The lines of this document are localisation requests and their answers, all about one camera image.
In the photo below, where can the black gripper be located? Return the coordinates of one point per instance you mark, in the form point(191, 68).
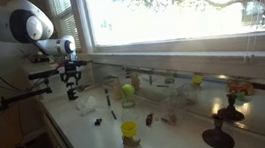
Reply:
point(70, 67)

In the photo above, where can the yellow plastic cup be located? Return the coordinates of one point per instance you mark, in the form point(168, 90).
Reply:
point(129, 128)

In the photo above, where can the clear glass dish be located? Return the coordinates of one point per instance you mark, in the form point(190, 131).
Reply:
point(130, 115)

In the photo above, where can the clear drinking glass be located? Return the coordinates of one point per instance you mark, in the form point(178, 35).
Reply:
point(173, 108)

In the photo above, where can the white window frame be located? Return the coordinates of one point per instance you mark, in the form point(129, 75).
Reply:
point(186, 49)

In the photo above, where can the black candle holder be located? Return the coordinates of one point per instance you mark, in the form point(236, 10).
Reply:
point(217, 138)

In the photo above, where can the black wrist stereo camera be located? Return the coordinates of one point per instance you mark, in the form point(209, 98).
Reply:
point(79, 63)

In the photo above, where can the crumpled white tissue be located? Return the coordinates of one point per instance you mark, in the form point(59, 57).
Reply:
point(87, 106)

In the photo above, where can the black stereo camera bar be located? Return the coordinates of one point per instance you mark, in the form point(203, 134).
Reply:
point(42, 75)

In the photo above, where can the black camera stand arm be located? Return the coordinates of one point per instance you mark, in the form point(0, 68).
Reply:
point(24, 95)

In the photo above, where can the clear glass jar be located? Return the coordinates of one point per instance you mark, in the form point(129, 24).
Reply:
point(128, 102)

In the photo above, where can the small black bolt piece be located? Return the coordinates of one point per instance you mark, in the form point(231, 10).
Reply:
point(98, 121)

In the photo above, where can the green dry-erase marker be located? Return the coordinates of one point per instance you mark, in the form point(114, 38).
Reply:
point(108, 100)

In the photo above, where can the small brown figurine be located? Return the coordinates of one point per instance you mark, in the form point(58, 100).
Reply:
point(149, 119)

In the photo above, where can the black clamp object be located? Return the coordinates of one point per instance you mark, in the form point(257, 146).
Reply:
point(72, 95)

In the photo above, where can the white window blind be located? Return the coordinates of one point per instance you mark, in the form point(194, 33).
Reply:
point(66, 24)

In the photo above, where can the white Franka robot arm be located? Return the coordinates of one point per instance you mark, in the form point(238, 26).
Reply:
point(33, 28)

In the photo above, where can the brown wooden figure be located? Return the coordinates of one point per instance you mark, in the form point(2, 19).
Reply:
point(131, 141)

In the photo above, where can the long leaning mirror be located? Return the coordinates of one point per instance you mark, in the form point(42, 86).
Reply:
point(263, 102)

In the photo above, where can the yellow-green tennis ball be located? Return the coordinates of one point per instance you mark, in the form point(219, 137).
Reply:
point(128, 90)

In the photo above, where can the black pen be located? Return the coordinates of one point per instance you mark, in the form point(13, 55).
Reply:
point(113, 115)

